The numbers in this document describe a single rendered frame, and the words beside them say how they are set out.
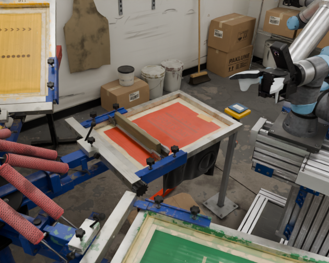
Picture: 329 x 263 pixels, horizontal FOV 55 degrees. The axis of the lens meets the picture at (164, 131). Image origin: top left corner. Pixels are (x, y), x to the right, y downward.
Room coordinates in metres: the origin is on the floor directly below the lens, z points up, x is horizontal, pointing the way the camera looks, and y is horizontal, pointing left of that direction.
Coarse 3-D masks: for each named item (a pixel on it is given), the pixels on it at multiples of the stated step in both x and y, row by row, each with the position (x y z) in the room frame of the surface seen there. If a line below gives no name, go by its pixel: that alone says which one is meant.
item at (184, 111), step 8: (176, 104) 1.93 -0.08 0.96; (152, 112) 1.81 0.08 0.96; (160, 112) 1.82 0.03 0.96; (176, 112) 1.82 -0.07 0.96; (184, 112) 1.83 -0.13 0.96; (192, 112) 1.83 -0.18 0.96; (136, 120) 1.71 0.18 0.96; (144, 120) 1.71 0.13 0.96; (112, 128) 1.61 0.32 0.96; (144, 128) 1.62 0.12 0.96; (152, 128) 1.62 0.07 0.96; (112, 136) 1.52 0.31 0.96; (120, 136) 1.53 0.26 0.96; (128, 136) 1.53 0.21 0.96; (120, 144) 1.45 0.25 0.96; (128, 144) 1.45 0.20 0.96
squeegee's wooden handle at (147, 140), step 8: (120, 120) 1.57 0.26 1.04; (128, 120) 1.54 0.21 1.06; (128, 128) 1.51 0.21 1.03; (136, 128) 1.46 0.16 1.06; (136, 136) 1.45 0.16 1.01; (144, 136) 1.40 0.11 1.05; (144, 144) 1.40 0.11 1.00; (152, 144) 1.34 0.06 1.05; (160, 144) 1.33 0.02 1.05; (160, 152) 1.33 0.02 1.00
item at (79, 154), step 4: (76, 152) 1.25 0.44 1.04; (80, 152) 1.25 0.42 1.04; (64, 156) 1.22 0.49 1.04; (68, 156) 1.22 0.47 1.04; (72, 156) 1.22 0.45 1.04; (76, 156) 1.22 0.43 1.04; (80, 156) 1.23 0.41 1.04; (84, 156) 1.23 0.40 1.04; (64, 160) 1.19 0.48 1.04; (68, 160) 1.19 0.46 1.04; (72, 160) 1.19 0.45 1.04; (76, 160) 1.20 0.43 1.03; (88, 160) 1.24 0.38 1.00; (68, 164) 1.18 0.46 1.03; (72, 164) 1.19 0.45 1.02; (76, 164) 1.20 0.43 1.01; (80, 164) 1.22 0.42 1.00; (72, 168) 1.19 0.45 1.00
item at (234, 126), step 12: (168, 96) 1.98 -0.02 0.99; (180, 96) 2.03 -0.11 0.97; (132, 108) 1.80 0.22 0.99; (144, 108) 1.83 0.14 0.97; (204, 108) 1.85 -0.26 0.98; (108, 120) 1.65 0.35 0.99; (228, 120) 1.69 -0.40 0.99; (96, 132) 1.51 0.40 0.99; (228, 132) 1.56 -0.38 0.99; (108, 144) 1.40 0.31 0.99; (204, 144) 1.43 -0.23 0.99; (120, 156) 1.30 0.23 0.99; (132, 168) 1.21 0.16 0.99
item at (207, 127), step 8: (192, 120) 1.73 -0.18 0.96; (200, 120) 1.74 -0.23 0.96; (200, 128) 1.64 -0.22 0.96; (208, 128) 1.64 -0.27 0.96; (216, 128) 1.64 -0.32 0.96; (152, 136) 1.54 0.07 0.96; (160, 136) 1.54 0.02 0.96; (192, 136) 1.55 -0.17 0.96; (200, 136) 1.55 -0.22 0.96; (136, 144) 1.46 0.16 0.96; (168, 144) 1.47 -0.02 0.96; (176, 144) 1.47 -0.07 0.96; (184, 144) 1.47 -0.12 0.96; (128, 152) 1.38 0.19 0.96; (136, 152) 1.38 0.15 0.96; (144, 152) 1.38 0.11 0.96; (136, 160) 1.31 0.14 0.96; (144, 160) 1.31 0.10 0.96
